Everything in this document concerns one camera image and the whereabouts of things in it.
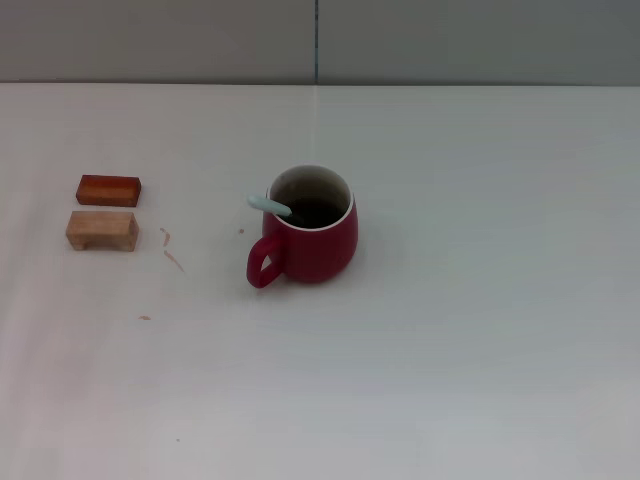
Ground red ceramic cup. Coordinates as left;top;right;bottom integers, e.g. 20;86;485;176
245;164;359;290

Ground blue handled metal spoon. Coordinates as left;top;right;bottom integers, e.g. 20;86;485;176
246;194;307;224

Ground dark coffee liquid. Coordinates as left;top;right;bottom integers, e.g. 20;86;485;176
284;198;346;229

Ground light wooden block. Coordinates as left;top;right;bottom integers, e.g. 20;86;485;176
66;210;140;253

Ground dark reddish wooden block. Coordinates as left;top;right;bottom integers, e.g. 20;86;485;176
76;174;144;208

